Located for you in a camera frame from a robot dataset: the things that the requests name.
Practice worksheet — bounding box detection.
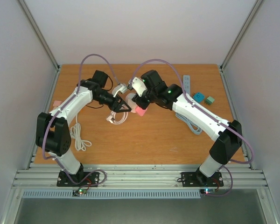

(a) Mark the light blue power strip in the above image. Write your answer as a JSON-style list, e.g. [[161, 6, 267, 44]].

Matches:
[[182, 75, 191, 94]]

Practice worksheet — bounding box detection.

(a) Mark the round pink socket base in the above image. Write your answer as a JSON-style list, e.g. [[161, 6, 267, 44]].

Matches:
[[126, 93, 137, 113]]

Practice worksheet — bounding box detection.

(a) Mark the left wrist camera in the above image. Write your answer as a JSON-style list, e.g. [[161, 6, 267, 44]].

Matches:
[[112, 84, 128, 97]]

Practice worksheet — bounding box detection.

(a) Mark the mint green usb charger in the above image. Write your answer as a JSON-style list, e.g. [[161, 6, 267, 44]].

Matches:
[[204, 96, 215, 105]]

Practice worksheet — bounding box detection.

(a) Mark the coral pink plug adapter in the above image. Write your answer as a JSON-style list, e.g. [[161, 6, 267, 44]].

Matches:
[[135, 106, 147, 117]]

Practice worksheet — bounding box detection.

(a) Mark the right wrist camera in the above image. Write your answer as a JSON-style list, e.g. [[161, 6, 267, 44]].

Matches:
[[128, 77, 147, 97]]

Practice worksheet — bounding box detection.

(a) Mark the teal plug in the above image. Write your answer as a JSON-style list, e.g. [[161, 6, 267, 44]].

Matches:
[[192, 92, 205, 103]]

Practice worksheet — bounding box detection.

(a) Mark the pink white coiled cable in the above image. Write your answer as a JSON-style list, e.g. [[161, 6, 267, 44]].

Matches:
[[105, 111, 129, 126]]

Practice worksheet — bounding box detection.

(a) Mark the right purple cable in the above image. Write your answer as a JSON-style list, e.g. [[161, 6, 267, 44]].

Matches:
[[129, 59, 256, 196]]

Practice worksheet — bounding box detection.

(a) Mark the white power strip cable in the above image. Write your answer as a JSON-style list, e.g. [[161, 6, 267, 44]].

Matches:
[[70, 114, 92, 152]]

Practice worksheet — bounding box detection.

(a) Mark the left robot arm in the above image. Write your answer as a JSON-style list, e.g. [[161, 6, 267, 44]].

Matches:
[[35, 70, 131, 186]]

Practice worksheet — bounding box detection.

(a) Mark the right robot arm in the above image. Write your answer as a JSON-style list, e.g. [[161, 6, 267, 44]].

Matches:
[[130, 70, 243, 186]]

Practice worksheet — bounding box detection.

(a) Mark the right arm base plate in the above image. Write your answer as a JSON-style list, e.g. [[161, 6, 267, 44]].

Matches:
[[181, 172, 224, 187]]

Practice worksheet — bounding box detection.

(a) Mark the grey slotted cable duct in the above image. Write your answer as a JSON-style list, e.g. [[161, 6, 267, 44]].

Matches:
[[22, 189, 201, 199]]

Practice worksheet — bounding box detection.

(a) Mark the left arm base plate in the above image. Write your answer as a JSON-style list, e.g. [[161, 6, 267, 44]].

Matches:
[[56, 171, 99, 187]]

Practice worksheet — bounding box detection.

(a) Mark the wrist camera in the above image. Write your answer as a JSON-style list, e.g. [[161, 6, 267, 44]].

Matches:
[[112, 84, 128, 97], [128, 77, 147, 97]]

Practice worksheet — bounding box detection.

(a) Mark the light blue cable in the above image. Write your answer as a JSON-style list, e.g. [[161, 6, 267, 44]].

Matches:
[[176, 113, 203, 135]]

